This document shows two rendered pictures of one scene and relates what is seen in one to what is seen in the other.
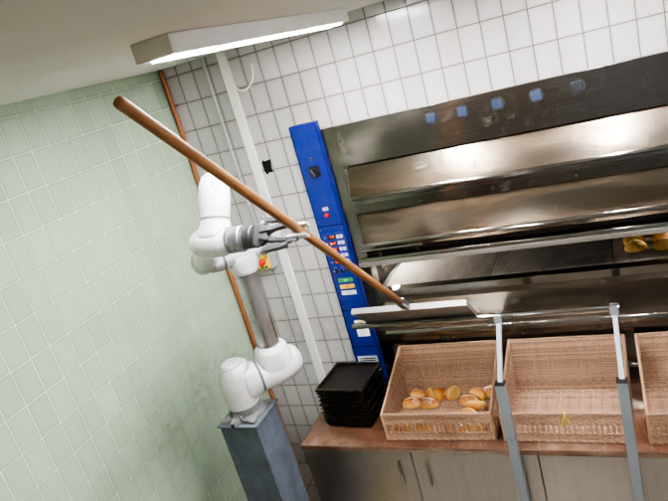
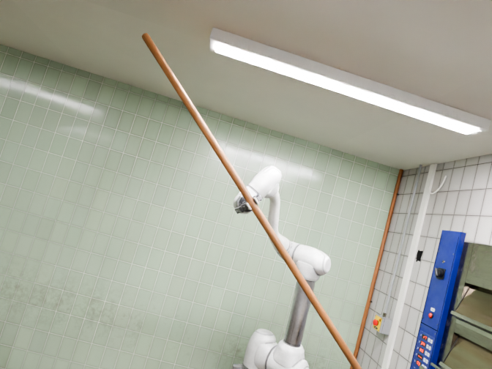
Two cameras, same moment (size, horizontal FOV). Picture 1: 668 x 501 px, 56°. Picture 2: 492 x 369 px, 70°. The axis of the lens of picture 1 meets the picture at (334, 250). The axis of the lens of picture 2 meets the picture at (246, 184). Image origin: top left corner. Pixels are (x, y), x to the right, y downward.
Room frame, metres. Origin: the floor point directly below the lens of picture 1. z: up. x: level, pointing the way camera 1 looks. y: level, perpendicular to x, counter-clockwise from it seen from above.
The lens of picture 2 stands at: (1.16, -1.08, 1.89)
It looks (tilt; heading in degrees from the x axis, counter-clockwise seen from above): 5 degrees up; 59
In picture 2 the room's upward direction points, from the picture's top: 16 degrees clockwise
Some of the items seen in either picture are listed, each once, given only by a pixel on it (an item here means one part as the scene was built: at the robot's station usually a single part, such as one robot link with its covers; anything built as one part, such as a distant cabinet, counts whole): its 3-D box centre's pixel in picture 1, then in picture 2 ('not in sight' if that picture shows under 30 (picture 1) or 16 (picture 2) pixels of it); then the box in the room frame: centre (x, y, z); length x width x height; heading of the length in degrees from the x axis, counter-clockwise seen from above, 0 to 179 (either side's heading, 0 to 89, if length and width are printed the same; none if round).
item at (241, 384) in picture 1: (239, 381); (261, 348); (2.61, 0.59, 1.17); 0.18 x 0.16 x 0.22; 109
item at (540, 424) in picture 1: (565, 386); not in sight; (2.52, -0.87, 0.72); 0.56 x 0.49 x 0.28; 63
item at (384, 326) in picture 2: (265, 258); (381, 323); (3.40, 0.39, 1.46); 0.10 x 0.07 x 0.10; 63
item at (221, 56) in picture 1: (283, 256); (393, 332); (3.38, 0.28, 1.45); 0.05 x 0.02 x 2.30; 63
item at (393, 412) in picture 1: (443, 389); not in sight; (2.79, -0.34, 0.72); 0.56 x 0.49 x 0.28; 64
